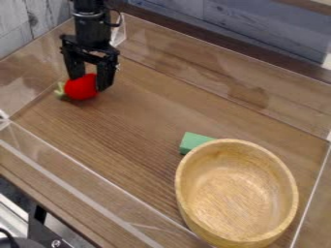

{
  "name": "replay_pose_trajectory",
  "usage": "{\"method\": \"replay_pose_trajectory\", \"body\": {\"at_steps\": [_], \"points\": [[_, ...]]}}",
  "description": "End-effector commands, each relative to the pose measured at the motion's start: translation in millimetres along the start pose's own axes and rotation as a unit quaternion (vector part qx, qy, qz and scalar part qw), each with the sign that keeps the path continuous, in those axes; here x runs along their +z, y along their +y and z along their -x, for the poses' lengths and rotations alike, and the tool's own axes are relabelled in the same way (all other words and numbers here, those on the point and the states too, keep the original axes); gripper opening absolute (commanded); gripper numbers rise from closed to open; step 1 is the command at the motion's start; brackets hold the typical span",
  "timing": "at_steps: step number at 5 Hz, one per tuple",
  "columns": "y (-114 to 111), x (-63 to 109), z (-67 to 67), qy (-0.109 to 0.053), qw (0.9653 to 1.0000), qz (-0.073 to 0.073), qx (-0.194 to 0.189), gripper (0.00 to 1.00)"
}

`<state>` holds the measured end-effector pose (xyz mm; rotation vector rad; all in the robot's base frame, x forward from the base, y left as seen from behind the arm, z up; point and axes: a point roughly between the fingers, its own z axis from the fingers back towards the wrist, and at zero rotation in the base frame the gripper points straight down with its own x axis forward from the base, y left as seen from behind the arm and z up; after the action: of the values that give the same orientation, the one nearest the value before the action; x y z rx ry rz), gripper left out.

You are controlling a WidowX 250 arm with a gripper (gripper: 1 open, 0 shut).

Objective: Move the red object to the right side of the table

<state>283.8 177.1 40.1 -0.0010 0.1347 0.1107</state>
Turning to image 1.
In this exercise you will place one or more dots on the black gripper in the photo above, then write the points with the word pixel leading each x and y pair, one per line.
pixel 77 54

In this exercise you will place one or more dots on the red plush strawberry toy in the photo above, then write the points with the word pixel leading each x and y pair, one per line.
pixel 78 89

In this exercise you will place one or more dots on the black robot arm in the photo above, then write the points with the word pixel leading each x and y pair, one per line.
pixel 89 45

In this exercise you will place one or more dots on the green foam block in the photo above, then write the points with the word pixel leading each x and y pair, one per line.
pixel 192 140

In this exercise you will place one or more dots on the wooden oval bowl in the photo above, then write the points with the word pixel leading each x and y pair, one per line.
pixel 237 194

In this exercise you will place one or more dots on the black metal table leg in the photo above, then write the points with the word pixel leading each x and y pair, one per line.
pixel 39 232

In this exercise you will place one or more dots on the clear acrylic corner bracket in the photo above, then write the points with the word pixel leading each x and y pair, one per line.
pixel 120 32

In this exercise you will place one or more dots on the clear acrylic tray wall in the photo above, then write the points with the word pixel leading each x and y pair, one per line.
pixel 97 160

